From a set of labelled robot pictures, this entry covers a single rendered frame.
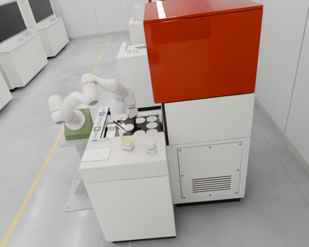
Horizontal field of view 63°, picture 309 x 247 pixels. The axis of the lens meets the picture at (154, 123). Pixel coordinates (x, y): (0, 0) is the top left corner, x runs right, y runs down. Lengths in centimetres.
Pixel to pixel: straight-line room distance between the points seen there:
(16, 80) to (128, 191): 501
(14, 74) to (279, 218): 574
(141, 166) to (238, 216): 123
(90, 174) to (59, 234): 109
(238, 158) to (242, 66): 83
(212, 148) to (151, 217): 76
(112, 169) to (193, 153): 74
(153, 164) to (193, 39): 88
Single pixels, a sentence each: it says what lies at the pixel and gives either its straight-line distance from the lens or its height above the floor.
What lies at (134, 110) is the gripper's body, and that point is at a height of 104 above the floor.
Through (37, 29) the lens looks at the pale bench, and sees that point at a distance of 835.
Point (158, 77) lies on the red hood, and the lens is 181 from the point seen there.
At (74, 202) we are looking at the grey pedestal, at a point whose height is 1.
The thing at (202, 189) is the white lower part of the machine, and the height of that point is 25.
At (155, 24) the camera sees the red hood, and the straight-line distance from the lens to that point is 170.
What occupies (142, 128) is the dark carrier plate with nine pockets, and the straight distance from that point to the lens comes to 223.
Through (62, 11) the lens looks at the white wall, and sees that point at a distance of 1038.
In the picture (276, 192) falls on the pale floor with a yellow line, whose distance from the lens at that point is 294.
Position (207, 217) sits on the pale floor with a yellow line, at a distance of 264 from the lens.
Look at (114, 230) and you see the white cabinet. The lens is 237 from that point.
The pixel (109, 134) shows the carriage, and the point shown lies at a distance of 228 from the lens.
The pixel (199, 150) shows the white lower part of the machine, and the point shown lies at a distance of 218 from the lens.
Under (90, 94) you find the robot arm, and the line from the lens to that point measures 179.
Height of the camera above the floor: 212
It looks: 33 degrees down
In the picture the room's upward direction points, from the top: 8 degrees counter-clockwise
